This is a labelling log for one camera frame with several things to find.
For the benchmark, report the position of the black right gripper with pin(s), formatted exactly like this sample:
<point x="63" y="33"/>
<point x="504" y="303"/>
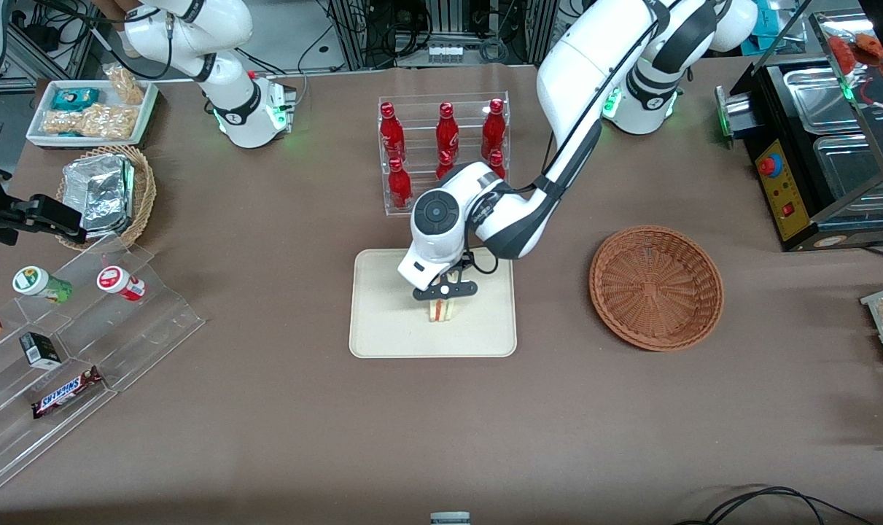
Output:
<point x="20" y="214"/>

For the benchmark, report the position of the triangular sandwich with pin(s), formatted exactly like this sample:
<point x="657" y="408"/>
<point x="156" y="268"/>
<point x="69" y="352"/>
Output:
<point x="443" y="310"/>

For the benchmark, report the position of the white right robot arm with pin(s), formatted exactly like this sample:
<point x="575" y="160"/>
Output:
<point x="230" y="73"/>

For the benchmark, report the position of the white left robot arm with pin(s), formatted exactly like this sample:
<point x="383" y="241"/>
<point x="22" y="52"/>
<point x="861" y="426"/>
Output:
<point x="594" y="73"/>

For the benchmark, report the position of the beige rectangular tray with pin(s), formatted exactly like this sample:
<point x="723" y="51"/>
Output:
<point x="383" y="321"/>

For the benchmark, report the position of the light tan wicker basket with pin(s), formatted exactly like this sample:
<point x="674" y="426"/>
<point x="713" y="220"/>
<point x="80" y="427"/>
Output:
<point x="144" y="197"/>

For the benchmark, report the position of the white rectangular snack tray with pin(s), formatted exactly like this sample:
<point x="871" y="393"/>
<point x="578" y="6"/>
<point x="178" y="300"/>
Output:
<point x="146" y="117"/>

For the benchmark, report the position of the brown wicker basket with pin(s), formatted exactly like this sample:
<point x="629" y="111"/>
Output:
<point x="656" y="288"/>

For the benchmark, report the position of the silver foil wrapped package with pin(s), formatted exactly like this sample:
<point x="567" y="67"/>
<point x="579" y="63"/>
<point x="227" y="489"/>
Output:
<point x="98" y="193"/>

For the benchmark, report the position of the green yogurt cup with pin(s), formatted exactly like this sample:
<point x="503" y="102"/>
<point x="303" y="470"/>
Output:
<point x="40" y="283"/>

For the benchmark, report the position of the red yogurt cup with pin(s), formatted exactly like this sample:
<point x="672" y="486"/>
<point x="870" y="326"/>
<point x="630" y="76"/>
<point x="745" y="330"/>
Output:
<point x="119" y="282"/>

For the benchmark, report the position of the large clear peanut bag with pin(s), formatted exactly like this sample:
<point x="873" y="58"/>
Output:
<point x="91" y="122"/>

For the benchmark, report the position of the red soda bottle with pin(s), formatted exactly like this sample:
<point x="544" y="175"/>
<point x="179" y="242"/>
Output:
<point x="497" y="164"/>
<point x="399" y="186"/>
<point x="493" y="127"/>
<point x="447" y="131"/>
<point x="391" y="133"/>
<point x="445" y="163"/>

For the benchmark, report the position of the teal snack packet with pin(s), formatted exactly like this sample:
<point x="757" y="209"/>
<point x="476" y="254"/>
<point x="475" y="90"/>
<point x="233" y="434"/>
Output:
<point x="74" y="98"/>

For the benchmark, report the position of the small black carton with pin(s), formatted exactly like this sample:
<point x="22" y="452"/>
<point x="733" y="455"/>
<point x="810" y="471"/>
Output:
<point x="40" y="350"/>

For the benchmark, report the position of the clear acrylic stepped display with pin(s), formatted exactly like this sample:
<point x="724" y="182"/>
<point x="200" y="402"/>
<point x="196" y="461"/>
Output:
<point x="149" y="328"/>

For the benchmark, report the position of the clear acrylic bottle rack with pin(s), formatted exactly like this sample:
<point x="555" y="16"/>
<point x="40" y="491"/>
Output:
<point x="412" y="146"/>

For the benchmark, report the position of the small clear peanut bag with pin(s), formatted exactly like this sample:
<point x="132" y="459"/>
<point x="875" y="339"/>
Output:
<point x="125" y="84"/>

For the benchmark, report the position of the Snickers chocolate bar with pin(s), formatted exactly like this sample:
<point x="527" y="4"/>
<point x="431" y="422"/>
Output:
<point x="65" y="392"/>

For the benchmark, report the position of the grey device at edge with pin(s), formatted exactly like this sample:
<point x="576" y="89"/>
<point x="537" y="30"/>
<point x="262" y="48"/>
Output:
<point x="450" y="518"/>

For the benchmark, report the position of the white power strip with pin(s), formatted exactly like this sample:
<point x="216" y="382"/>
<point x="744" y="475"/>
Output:
<point x="447" y="52"/>

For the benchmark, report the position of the black food warmer machine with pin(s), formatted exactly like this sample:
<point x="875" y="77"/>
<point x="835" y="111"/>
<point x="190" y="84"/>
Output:
<point x="798" y="138"/>

